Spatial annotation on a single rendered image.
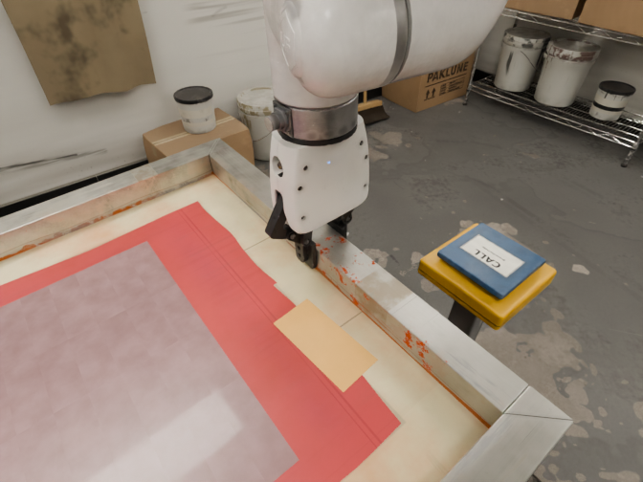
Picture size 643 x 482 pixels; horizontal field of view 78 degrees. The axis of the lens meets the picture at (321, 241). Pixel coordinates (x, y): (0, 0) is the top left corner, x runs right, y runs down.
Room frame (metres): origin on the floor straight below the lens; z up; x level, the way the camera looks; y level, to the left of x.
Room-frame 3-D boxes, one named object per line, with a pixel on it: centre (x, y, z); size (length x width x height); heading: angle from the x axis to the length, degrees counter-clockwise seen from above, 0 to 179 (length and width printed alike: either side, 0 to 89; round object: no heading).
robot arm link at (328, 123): (0.34, 0.01, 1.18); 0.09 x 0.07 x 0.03; 128
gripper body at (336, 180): (0.35, 0.00, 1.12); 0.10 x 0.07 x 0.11; 128
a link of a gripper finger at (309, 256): (0.33, 0.03, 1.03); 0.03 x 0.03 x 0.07; 38
